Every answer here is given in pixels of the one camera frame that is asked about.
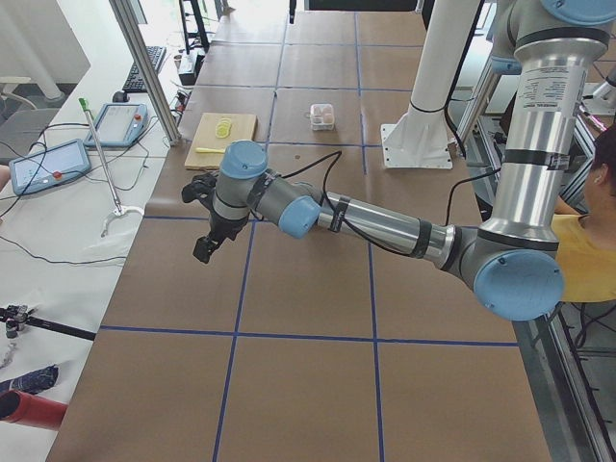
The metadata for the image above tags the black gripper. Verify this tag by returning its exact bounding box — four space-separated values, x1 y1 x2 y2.
181 172 218 210

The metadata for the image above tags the clear plastic egg box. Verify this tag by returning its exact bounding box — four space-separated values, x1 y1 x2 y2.
309 103 335 131

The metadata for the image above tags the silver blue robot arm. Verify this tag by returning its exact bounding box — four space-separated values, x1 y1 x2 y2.
182 1 615 321

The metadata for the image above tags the yellow plastic knife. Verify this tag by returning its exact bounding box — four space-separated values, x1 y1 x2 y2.
194 147 226 154

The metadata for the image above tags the bamboo cutting board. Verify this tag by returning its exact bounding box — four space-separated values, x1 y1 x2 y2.
184 113 257 170

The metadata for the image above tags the far teach pendant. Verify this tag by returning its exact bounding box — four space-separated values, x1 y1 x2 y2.
92 103 148 150

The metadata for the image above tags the teach pendant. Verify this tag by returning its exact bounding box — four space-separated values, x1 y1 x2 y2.
9 140 91 196
92 103 148 150

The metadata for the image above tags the black computer mouse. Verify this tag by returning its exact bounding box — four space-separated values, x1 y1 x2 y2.
112 90 130 103

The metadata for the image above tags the black keyboard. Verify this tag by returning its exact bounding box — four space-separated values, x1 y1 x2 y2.
120 45 167 94

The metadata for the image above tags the grabber stick tool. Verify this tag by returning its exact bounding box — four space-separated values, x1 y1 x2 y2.
78 97 144 238

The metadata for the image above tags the near teach pendant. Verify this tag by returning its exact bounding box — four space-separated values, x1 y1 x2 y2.
9 140 91 196

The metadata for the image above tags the black tripod rod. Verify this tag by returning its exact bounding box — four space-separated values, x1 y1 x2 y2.
1 305 96 341

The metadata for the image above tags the red cylinder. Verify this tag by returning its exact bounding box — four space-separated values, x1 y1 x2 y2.
1 390 67 431

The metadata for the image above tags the person in yellow shirt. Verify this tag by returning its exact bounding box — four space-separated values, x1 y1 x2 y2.
552 126 615 302

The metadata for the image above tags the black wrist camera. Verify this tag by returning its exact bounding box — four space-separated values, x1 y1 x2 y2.
192 234 225 264

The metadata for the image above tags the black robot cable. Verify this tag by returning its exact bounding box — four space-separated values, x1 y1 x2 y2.
283 149 504 256

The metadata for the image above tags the aluminium frame post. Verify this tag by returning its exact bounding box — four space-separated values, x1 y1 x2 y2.
109 0 182 146

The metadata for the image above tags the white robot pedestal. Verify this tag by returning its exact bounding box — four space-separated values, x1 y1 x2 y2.
381 0 482 169

